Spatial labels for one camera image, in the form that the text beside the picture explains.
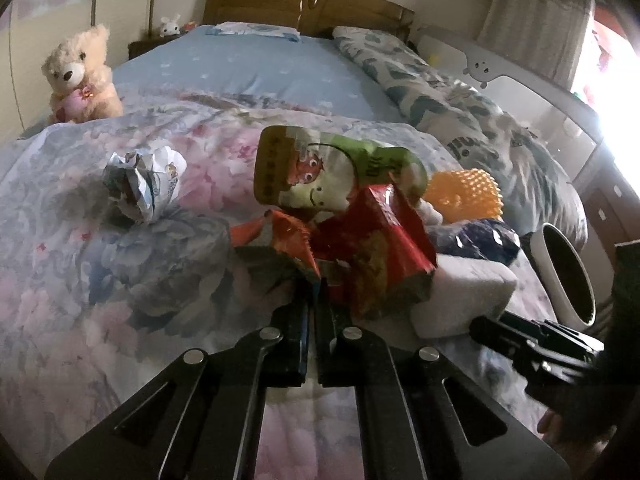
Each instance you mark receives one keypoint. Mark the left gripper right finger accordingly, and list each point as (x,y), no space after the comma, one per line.
(328,340)

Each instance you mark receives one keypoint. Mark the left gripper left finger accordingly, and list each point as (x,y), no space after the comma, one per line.
(288,357)

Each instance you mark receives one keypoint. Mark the red snack wrapper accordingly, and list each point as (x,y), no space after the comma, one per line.
(376,254)

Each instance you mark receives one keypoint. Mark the white foam block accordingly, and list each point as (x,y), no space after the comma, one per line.
(462,289)

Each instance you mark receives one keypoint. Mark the green cartoon snack bag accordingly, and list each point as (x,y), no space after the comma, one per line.
(300,168)

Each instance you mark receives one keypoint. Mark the dark blue snack wrapper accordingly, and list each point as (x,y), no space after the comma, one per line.
(486,239)

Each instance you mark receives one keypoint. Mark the orange spiky mesh ball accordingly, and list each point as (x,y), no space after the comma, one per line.
(470,194)

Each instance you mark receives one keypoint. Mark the white blue paper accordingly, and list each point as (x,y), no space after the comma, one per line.
(143,183)

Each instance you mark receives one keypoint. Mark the white trash bin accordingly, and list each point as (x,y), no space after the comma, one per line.
(564,277)

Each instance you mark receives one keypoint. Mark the right hand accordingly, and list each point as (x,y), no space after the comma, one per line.
(579,454)

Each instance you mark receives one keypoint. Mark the floral pink blue quilt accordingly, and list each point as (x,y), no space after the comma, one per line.
(92,310)

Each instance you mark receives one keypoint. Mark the grey leaf pattern duvet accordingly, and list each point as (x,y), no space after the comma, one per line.
(474,130)

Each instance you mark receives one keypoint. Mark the grey white baby crib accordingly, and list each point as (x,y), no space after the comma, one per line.
(598,151)

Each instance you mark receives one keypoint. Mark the blue bed sheet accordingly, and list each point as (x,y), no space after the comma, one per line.
(310,73)

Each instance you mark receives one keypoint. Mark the white blue pillow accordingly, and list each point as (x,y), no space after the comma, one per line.
(236,29)

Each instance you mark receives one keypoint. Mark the beige teddy bear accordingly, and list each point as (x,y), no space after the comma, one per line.
(82,87)

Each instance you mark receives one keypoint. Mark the dark wooden nightstand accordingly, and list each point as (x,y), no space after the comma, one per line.
(140,47)

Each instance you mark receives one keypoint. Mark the wooden headboard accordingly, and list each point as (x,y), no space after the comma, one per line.
(313,18)

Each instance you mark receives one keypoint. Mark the small white bunny toy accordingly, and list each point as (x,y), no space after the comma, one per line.
(169,27)

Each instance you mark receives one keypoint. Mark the grey striped curtain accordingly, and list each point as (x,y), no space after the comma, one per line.
(544,36)

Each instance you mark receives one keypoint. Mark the sliding door wardrobe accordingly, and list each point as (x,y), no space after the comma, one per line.
(31,29)

